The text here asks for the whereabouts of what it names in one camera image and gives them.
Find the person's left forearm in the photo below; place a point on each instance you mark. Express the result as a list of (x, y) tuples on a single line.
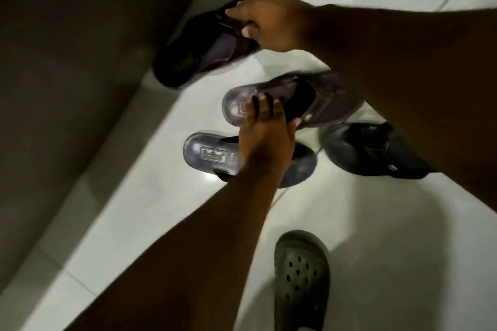
[(186, 261)]

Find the person's right hand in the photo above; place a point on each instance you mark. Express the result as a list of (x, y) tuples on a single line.
[(273, 20)]

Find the blue-grey flip-flop slipper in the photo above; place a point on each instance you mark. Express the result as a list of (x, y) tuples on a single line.
[(211, 154), (361, 152)]

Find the person's left thumb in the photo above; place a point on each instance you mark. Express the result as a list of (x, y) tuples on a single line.
[(294, 123)]

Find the dark green clog shoe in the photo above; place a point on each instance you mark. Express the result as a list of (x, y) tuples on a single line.
[(301, 276)]

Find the dark purple-brown flip-flop slipper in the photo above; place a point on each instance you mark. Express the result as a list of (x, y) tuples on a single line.
[(194, 59), (334, 98)]

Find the person's left hand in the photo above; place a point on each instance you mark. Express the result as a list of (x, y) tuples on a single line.
[(266, 138)]

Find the person's right thumb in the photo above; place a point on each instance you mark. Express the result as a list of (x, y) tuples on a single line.
[(248, 31)]

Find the person's right forearm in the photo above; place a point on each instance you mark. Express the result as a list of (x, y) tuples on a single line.
[(411, 82)]

